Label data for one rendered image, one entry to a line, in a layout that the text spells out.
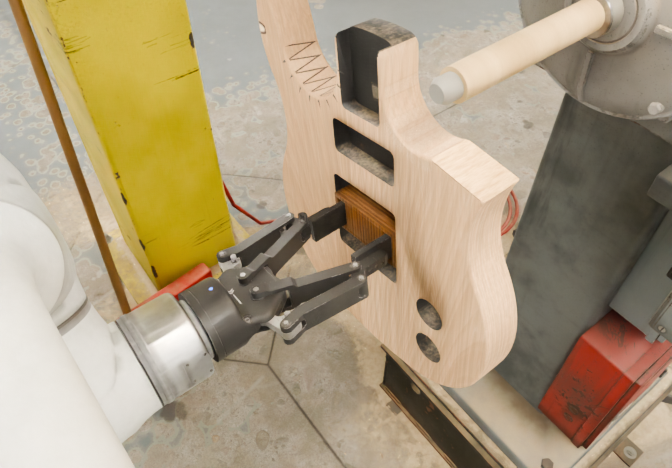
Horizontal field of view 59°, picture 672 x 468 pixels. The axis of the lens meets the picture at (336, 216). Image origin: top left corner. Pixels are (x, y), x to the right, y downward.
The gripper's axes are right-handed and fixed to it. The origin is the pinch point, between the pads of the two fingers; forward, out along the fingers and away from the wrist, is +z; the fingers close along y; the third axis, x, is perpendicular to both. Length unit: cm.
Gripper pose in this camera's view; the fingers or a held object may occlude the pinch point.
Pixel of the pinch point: (361, 230)
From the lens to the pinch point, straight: 64.3
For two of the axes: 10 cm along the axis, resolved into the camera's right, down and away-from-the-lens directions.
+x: -1.0, -7.5, -6.5
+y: 6.0, 4.8, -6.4
